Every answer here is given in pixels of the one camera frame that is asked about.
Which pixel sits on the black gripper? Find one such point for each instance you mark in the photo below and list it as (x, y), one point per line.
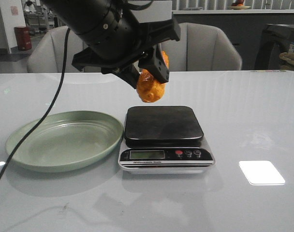
(114, 46)

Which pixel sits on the orange corn cob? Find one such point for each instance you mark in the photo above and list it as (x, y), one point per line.
(149, 88)

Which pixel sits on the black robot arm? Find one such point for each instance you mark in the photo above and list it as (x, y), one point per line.
(91, 11)

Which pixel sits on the white cabinet column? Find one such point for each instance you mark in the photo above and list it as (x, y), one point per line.
(159, 10)

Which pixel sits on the grey armchair right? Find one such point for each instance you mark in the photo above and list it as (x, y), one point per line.
(202, 48)

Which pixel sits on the grey armchair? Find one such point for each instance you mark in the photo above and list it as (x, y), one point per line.
(47, 57)
(202, 48)

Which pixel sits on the silver kitchen scale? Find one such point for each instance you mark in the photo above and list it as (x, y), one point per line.
(164, 140)

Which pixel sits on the grey armchair left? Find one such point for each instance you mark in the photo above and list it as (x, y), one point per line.
(47, 57)

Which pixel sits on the pale green plate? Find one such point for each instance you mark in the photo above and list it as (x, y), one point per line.
(69, 141)

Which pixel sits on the dark kitchen counter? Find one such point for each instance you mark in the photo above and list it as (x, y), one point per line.
(259, 36)

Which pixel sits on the fruit bowl on counter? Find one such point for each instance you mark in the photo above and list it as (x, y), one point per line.
(239, 5)

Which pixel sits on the red trash bin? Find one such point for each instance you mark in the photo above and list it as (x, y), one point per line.
(23, 38)

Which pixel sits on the beige sofa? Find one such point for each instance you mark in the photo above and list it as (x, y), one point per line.
(287, 61)

